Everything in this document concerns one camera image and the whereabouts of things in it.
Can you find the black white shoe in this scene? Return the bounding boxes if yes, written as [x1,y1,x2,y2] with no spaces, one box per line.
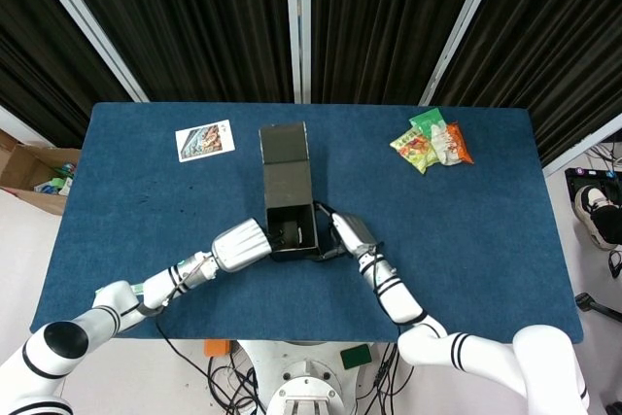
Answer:
[573,185,622,251]

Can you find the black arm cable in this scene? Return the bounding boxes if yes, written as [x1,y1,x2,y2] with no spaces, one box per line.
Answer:
[153,307,266,415]
[362,244,404,387]

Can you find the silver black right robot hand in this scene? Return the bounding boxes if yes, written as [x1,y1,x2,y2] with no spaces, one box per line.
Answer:
[313,200,385,263]

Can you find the blue table cloth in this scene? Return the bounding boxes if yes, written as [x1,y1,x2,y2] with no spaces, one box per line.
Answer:
[29,102,584,344]

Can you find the black paper box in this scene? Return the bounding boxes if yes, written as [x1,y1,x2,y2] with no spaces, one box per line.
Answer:
[258,121,322,263]

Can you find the green blue plastic packets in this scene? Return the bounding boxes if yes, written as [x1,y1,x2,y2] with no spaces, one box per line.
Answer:
[33,161,79,196]

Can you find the yellow green snack packet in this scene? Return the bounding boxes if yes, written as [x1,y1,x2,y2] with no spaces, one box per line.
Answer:
[389,126,441,175]

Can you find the black curtain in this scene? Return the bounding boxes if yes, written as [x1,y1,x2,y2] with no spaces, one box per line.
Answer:
[0,0,622,168]

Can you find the shoe on black base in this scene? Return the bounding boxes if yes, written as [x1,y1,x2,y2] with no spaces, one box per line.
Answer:
[563,166,622,241]

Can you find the white photo card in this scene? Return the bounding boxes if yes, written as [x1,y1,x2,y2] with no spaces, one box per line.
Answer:
[174,119,237,163]

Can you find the black floor stand leg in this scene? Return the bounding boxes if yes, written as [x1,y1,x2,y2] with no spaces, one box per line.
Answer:
[574,292,622,324]

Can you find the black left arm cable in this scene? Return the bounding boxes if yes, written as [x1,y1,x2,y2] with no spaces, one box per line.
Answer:
[153,307,266,415]

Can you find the white orange snack packet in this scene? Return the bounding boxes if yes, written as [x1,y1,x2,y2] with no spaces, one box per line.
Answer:
[430,121,475,167]

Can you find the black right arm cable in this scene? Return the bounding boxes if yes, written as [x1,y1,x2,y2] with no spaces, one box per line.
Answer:
[362,244,404,387]

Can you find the brown cardboard box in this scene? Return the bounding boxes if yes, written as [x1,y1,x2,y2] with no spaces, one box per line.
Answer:
[0,128,83,216]

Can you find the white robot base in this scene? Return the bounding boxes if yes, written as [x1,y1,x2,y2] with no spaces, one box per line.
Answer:
[240,339,375,415]

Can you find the white metal frame post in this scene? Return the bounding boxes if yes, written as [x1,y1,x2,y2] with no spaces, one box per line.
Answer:
[0,103,54,149]
[420,0,509,106]
[21,0,150,103]
[541,113,622,178]
[284,0,312,104]

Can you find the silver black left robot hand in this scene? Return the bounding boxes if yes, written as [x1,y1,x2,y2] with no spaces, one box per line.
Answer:
[211,218,288,274]

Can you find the dark green block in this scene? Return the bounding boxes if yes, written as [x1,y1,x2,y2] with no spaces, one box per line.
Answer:
[339,343,373,371]

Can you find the clear wrapped chopsticks packet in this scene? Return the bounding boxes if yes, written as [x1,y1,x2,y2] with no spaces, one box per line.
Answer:
[94,281,147,297]

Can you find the orange block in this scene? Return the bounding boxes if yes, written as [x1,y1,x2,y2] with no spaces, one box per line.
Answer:
[203,338,233,357]

